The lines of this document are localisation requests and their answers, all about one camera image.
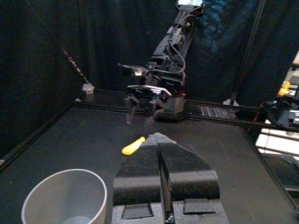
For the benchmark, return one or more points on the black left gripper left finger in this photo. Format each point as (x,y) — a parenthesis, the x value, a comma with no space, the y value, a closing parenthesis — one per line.
(136,175)

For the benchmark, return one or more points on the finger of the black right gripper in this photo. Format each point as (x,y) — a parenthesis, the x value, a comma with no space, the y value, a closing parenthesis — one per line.
(152,112)
(131,109)

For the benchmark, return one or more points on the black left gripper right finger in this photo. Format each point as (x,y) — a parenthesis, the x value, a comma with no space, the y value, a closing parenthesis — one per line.
(187,172)

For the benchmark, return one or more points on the yellow toy banana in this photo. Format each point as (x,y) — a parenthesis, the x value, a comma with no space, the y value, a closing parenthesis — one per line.
(131,147)

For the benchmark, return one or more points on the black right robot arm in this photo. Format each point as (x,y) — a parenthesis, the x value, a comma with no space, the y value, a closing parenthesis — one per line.
(175,43)

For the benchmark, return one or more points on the ribbed black vent plate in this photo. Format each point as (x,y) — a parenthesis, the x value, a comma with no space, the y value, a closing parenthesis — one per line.
(215,112)

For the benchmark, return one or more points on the grey plastic cup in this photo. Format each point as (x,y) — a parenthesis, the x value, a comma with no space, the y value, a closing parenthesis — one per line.
(65,195)

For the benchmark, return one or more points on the white shelf unit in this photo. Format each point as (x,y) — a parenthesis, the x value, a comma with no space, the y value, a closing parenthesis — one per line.
(278,143)

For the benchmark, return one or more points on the black gear with yellow part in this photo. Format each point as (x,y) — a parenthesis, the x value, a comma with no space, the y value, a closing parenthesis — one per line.
(286,110)

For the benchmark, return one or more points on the white corner bracket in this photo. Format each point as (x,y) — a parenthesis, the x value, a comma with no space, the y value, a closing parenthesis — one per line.
(88,88)
(231,102)

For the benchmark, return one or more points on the black frame rail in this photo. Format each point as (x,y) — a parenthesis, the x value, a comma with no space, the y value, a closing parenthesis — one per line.
(233,119)

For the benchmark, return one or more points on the black metal frame post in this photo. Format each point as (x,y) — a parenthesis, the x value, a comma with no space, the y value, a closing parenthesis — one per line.
(248,49)

